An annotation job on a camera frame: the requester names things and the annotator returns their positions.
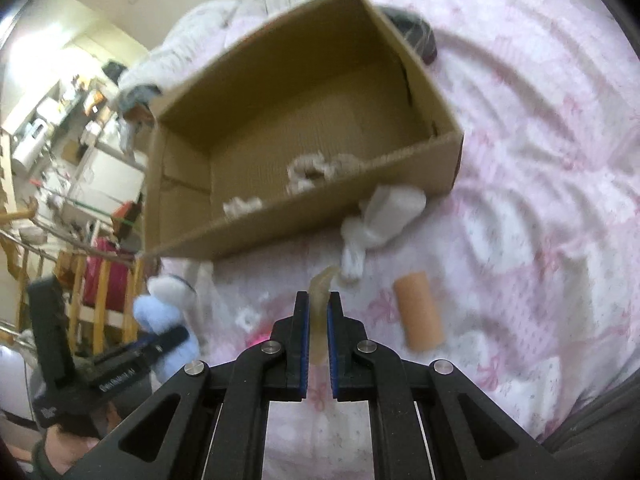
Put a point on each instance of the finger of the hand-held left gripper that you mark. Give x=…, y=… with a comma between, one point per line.
x=162, y=338

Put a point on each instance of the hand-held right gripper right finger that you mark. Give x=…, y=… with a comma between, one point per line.
x=333, y=355

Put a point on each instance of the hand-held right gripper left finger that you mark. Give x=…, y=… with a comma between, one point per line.
x=301, y=350

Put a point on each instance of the light blue plush toy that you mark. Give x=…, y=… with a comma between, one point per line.
x=167, y=310

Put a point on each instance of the brown cardboard box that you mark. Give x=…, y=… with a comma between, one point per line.
x=310, y=105

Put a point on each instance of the person's left forearm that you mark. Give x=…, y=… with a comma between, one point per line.
x=60, y=452

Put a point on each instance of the wooden rack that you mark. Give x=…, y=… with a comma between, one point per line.
x=75, y=285

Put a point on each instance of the red bag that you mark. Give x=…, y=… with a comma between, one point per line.
x=107, y=272

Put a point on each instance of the small beige crumpled sock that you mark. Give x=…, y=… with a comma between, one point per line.
x=242, y=205

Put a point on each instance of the white cabinet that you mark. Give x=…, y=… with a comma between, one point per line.
x=112, y=175

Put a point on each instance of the white appliance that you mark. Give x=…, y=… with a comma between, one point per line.
x=30, y=147

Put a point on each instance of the pink patterned bed sheet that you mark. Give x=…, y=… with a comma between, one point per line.
x=525, y=185

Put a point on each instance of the grey cloth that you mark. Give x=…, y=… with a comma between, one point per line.
x=600, y=435

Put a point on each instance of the white grey quilt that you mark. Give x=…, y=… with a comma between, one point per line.
x=200, y=35

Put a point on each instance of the dark cloth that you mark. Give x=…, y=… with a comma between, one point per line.
x=412, y=27

